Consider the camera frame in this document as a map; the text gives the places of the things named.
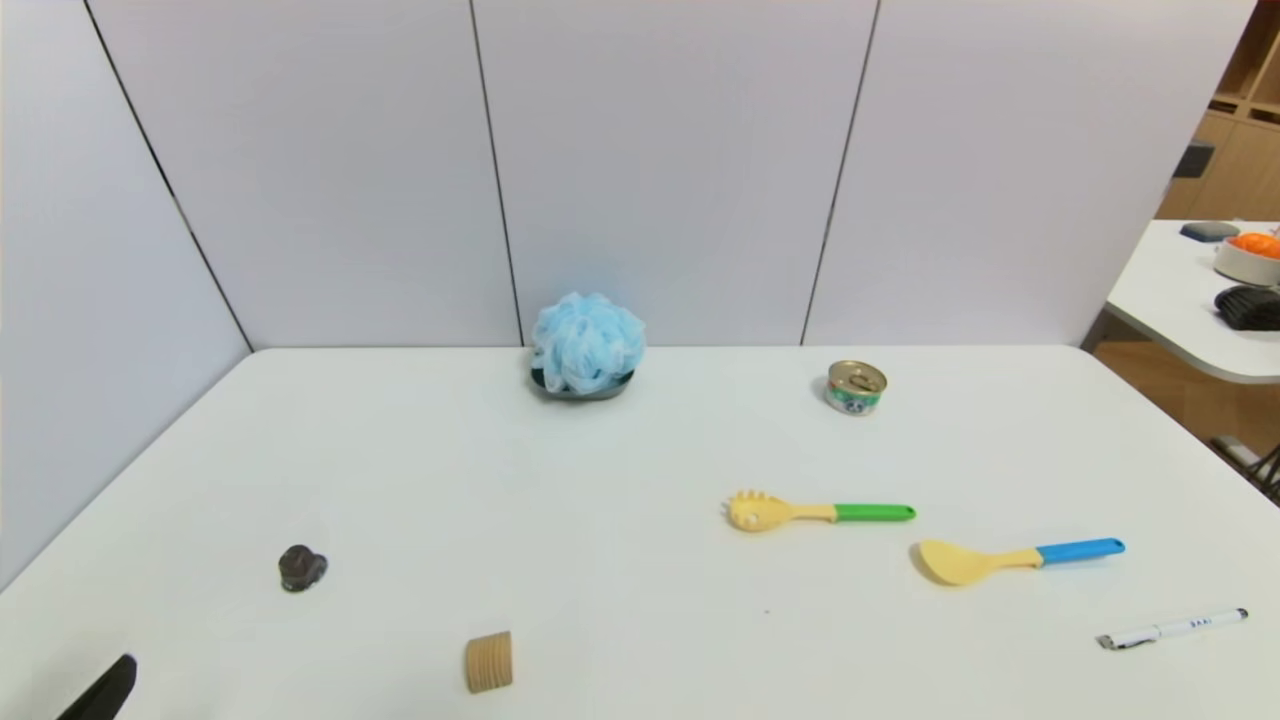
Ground yellow spoon blue handle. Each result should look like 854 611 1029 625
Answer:
917 537 1127 587

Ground yellow pasta fork green handle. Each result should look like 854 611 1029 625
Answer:
724 490 917 533

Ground small cat food can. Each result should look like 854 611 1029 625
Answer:
825 360 888 416

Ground dark round dish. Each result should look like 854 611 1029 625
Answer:
530 366 636 402

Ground black metal stand legs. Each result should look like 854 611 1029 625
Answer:
1208 433 1280 506

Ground wooden shelf unit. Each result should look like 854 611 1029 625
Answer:
1155 0 1280 223

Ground ribbed tan wooden cylinder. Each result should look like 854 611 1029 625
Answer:
464 631 514 694

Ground light blue mesh bath sponge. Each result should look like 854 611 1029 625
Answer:
530 292 647 395

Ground black ribbed object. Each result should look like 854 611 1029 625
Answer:
1214 285 1280 332

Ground dark brown lumpy object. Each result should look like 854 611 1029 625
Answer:
278 544 329 593

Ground white bowl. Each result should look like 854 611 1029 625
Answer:
1214 238 1280 287

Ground white pen silver clip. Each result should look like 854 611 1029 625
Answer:
1095 607 1250 651

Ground white side table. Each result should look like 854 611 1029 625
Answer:
1104 220 1280 385

